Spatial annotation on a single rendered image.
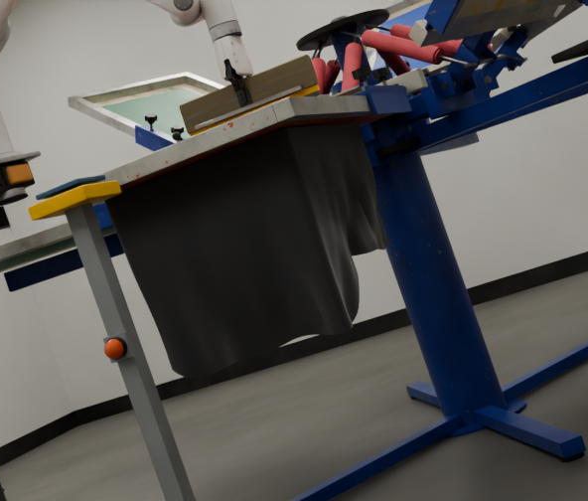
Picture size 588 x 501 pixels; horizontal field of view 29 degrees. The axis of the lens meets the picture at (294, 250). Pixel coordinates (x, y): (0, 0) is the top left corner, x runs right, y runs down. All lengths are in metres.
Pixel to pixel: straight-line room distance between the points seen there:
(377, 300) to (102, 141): 2.19
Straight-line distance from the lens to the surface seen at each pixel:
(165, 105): 4.55
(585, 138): 6.80
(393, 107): 2.75
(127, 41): 7.75
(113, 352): 2.12
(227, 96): 2.77
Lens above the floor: 0.73
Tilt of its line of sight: level
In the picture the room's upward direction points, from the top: 19 degrees counter-clockwise
